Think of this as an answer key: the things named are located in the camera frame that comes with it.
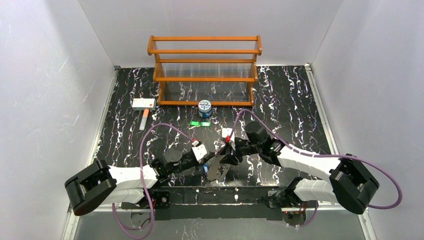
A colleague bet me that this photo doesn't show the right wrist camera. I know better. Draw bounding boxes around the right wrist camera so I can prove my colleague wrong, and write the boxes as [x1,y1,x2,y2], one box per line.
[221,127,236,150]

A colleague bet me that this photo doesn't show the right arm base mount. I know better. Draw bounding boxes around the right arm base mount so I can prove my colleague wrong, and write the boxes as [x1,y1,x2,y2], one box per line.
[256,192,308,212]

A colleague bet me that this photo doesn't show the aluminium frame rail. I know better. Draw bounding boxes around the aluminium frame rail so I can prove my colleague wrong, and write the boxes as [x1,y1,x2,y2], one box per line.
[67,187,369,213]

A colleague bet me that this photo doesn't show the green key tag left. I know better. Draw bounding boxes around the green key tag left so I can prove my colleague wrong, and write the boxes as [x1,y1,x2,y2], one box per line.
[189,121,201,129]

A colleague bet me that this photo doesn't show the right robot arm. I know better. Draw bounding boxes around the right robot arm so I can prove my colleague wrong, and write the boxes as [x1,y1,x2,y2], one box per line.
[219,121,380,215]

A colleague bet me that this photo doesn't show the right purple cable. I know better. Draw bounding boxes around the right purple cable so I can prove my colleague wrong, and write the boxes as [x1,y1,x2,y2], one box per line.
[230,108,403,228]

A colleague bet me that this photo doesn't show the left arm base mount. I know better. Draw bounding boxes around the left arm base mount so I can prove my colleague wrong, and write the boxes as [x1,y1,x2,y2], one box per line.
[120,190,171,210]

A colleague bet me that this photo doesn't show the white red small box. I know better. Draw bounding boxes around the white red small box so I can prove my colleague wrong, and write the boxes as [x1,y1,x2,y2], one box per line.
[131,98,157,111]

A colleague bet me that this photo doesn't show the orange wooden shelf rack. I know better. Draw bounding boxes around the orange wooden shelf rack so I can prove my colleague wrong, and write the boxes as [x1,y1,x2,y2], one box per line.
[147,35,263,107]

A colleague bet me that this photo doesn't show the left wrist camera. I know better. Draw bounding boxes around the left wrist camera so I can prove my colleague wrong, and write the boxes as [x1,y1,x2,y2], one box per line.
[191,139,210,164]

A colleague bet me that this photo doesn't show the blue round jar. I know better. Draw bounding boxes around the blue round jar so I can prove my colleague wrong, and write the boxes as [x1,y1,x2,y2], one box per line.
[197,100,212,119]

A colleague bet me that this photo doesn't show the purple cable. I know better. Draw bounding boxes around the purple cable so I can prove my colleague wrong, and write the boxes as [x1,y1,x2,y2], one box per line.
[230,108,403,228]
[111,123,200,240]

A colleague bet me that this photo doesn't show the green key tag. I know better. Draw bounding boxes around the green key tag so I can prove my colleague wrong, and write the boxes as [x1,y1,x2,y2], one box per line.
[200,121,211,127]
[189,121,201,129]

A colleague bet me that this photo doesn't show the green key tag right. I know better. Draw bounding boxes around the green key tag right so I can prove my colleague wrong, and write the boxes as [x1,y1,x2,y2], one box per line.
[200,121,211,127]

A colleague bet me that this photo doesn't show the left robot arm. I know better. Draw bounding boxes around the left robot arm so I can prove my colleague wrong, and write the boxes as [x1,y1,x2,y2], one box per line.
[64,149,215,216]

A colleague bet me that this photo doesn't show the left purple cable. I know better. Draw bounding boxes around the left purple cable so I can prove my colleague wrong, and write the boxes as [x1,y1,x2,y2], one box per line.
[111,123,200,240]

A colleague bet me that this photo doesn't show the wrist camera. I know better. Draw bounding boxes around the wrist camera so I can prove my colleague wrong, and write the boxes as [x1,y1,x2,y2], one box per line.
[221,127,236,150]
[191,139,210,164]

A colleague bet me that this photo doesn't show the orange white tube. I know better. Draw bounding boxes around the orange white tube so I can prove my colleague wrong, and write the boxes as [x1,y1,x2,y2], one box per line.
[139,108,150,131]

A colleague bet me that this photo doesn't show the large silver carabiner keyring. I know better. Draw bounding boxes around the large silver carabiner keyring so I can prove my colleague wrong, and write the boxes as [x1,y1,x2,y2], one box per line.
[205,156,231,182]

